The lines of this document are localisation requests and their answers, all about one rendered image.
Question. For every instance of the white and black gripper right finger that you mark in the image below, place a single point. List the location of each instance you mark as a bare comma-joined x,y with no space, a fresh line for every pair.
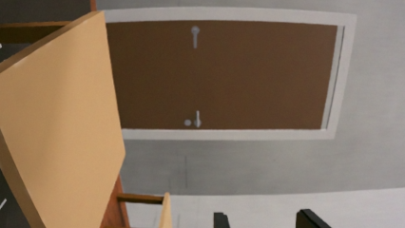
306,218

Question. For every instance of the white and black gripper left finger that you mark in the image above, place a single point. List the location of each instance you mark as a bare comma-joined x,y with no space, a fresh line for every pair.
220,220

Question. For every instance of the dark brown flat mat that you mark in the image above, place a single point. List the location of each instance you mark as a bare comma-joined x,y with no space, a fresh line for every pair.
28,11

